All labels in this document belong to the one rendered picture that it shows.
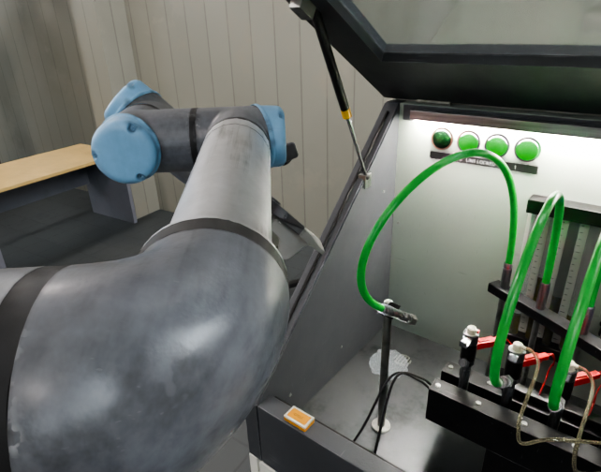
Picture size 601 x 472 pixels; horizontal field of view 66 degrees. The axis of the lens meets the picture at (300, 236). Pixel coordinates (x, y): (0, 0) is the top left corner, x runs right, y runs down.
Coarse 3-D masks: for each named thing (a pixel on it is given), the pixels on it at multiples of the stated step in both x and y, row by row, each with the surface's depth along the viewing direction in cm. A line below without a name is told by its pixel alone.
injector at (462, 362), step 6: (462, 336) 85; (468, 336) 84; (474, 336) 84; (474, 342) 84; (462, 348) 86; (468, 348) 85; (474, 348) 85; (462, 354) 86; (468, 354) 85; (474, 354) 85; (462, 360) 85; (468, 360) 86; (474, 360) 86; (462, 366) 86; (468, 366) 86; (462, 372) 88; (468, 372) 88; (462, 378) 89; (468, 378) 89; (462, 384) 89
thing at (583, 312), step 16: (592, 256) 64; (592, 272) 62; (592, 288) 61; (576, 304) 61; (592, 304) 81; (576, 320) 60; (576, 336) 60; (560, 368) 61; (560, 384) 61; (560, 400) 63
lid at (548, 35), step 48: (288, 0) 78; (336, 0) 76; (384, 0) 72; (432, 0) 68; (480, 0) 65; (528, 0) 62; (576, 0) 59; (336, 48) 91; (384, 48) 89; (432, 48) 83; (480, 48) 78; (528, 48) 74; (576, 48) 70; (384, 96) 112; (432, 96) 102; (480, 96) 95; (528, 96) 88; (576, 96) 82
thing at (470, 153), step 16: (448, 160) 77; (496, 160) 82; (512, 176) 86; (400, 192) 75; (512, 192) 88; (512, 208) 90; (384, 224) 75; (512, 224) 92; (368, 240) 75; (512, 240) 93; (368, 256) 76; (512, 256) 95
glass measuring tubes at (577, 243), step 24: (528, 216) 97; (552, 216) 92; (576, 216) 89; (600, 216) 87; (576, 240) 92; (576, 264) 95; (528, 288) 103; (552, 288) 100; (576, 288) 95; (528, 336) 105; (552, 336) 103; (552, 360) 102
